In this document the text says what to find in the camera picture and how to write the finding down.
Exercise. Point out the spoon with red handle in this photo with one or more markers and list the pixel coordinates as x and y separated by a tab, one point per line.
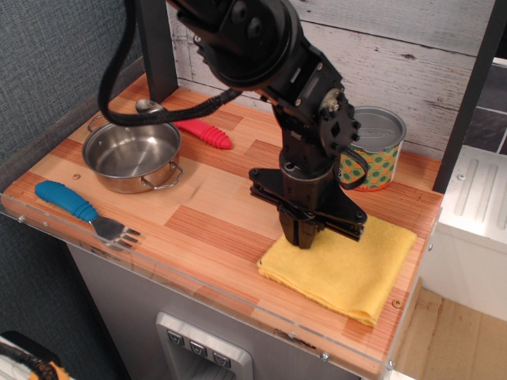
206	132

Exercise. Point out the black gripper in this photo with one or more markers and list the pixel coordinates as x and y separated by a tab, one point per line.
308	205

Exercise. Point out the clear acrylic edge guard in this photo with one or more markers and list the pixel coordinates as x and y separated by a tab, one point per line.
206	243

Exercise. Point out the dark grey post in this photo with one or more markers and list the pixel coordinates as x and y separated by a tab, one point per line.
155	35
486	53

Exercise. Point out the yellow-orange towel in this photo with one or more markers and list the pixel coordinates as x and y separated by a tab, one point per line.
353	278

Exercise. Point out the dark grey left post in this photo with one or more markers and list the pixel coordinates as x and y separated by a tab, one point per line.
155	35

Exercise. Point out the dark grey right post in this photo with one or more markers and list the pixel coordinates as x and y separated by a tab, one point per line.
486	53

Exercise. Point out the white toy sink unit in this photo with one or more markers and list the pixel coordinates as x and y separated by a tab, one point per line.
466	256

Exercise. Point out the green orange patterned can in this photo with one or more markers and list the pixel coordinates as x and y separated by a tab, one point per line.
370	163

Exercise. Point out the fork with blue handle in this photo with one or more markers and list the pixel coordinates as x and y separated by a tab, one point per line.
114	234

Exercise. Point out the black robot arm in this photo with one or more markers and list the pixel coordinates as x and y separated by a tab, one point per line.
260	46

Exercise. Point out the stainless steel pot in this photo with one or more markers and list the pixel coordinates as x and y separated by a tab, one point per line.
132	160

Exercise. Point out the grey dispenser panel with buttons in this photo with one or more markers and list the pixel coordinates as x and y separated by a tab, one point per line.
192	353

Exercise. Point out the orange cloth at corner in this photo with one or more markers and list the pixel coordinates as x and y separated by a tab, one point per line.
59	373

